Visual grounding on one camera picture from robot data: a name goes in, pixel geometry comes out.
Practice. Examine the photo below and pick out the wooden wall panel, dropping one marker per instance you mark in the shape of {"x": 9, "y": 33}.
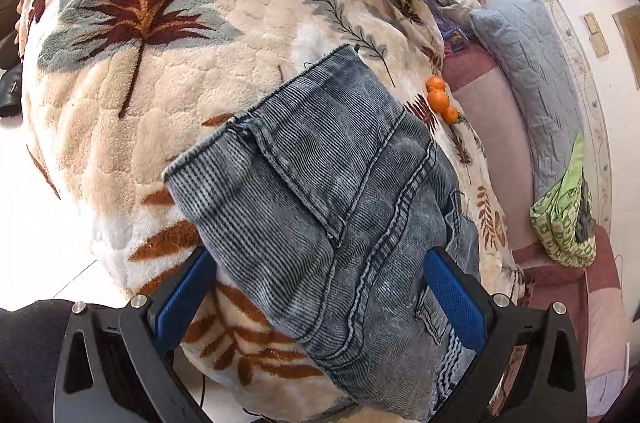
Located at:
{"x": 629, "y": 43}

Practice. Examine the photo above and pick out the black shoe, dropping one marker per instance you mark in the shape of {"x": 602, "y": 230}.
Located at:
{"x": 11, "y": 90}

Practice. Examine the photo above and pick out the small orange tangerine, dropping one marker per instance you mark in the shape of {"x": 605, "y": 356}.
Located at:
{"x": 440, "y": 100}
{"x": 434, "y": 84}
{"x": 452, "y": 114}

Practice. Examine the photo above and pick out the leaf print fleece blanket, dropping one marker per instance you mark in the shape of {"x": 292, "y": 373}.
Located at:
{"x": 165, "y": 103}

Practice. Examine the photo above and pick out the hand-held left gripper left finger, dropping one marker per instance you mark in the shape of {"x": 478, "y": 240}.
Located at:
{"x": 180, "y": 298}

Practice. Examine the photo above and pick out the blue washed denim pants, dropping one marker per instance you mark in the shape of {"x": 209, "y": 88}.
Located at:
{"x": 340, "y": 213}

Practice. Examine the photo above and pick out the grey crumpled cloth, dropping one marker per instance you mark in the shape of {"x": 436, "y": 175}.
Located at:
{"x": 587, "y": 223}

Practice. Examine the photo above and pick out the grey quilted pillow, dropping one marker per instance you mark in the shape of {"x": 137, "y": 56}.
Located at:
{"x": 535, "y": 83}

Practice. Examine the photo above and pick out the green patterned quilt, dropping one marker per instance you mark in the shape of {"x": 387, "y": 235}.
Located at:
{"x": 565, "y": 223}

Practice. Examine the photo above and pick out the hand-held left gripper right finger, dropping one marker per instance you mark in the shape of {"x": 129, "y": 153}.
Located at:
{"x": 455, "y": 298}

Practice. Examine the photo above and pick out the beige wall switch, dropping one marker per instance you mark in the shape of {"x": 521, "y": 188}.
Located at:
{"x": 590, "y": 23}
{"x": 599, "y": 45}

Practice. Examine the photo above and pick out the purple packet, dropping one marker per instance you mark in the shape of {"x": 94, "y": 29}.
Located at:
{"x": 452, "y": 38}

